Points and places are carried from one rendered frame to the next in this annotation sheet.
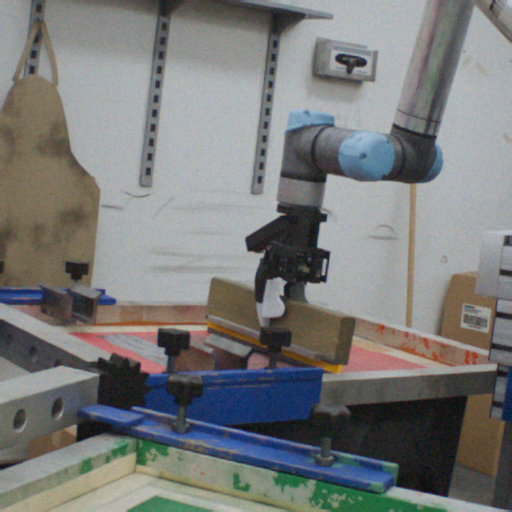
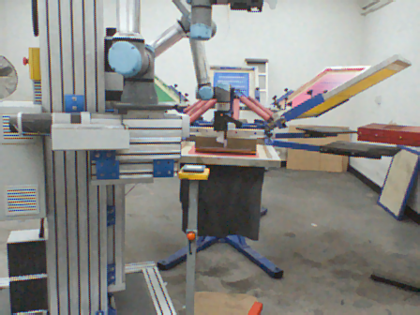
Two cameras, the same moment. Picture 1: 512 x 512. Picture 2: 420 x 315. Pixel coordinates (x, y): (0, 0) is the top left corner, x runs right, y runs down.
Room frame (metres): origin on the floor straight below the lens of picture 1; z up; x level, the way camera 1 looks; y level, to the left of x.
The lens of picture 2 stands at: (3.30, -1.83, 1.35)
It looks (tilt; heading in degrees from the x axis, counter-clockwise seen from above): 11 degrees down; 130
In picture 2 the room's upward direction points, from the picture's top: 2 degrees clockwise
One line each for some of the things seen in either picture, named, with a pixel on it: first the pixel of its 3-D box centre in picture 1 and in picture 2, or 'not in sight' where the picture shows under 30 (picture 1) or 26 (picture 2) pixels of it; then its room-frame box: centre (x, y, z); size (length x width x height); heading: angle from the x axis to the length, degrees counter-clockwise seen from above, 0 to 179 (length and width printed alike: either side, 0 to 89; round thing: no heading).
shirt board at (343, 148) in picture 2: not in sight; (301, 144); (1.89, 0.92, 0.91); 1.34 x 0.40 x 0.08; 7
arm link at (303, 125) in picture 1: (309, 145); (222, 93); (1.88, -0.07, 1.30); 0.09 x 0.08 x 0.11; 42
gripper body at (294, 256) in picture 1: (297, 244); (221, 121); (1.88, -0.07, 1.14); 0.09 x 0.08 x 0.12; 37
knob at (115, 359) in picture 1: (111, 384); not in sight; (1.31, 0.14, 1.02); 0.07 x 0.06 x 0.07; 127
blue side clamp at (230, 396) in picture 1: (219, 394); not in sight; (1.49, 0.02, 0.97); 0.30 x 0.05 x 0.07; 127
